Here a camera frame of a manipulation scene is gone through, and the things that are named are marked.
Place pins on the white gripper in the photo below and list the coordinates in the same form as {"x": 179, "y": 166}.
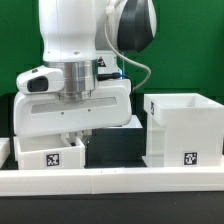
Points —
{"x": 45, "y": 114}

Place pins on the white front drawer box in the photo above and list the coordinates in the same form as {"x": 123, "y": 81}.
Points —
{"x": 49, "y": 152}

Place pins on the white drawer cabinet frame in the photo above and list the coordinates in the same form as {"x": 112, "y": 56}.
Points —
{"x": 183, "y": 130}

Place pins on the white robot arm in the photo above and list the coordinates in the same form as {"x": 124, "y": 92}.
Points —
{"x": 67, "y": 93}

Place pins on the printed marker sheet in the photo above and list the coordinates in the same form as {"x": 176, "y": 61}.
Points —
{"x": 134, "y": 123}

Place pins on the white front fence rail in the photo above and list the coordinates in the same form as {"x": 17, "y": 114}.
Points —
{"x": 110, "y": 180}

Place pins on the white fence rail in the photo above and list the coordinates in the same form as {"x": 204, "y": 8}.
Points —
{"x": 110, "y": 180}
{"x": 4, "y": 150}

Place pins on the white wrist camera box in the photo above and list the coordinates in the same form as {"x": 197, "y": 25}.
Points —
{"x": 40, "y": 80}

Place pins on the white left fence rail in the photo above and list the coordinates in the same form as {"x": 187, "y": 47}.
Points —
{"x": 4, "y": 150}

